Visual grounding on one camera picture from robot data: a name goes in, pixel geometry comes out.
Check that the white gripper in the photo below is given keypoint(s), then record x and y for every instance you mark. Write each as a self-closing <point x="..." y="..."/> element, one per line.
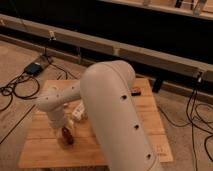
<point x="58" y="121"/>

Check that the black power adapter box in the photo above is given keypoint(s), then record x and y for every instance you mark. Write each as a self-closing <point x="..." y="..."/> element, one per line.
<point x="33" y="69"/>

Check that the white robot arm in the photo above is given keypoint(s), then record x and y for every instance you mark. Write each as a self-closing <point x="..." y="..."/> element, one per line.
<point x="105" y="89"/>

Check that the wooden table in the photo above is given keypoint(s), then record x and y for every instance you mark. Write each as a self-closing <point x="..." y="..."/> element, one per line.
<point x="42" y="152"/>

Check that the dark chocolate bar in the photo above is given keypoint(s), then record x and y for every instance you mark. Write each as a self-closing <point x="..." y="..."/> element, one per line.
<point x="135" y="91"/>

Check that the white plastic bottle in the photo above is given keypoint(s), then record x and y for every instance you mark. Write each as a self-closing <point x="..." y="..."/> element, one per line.
<point x="79" y="113"/>

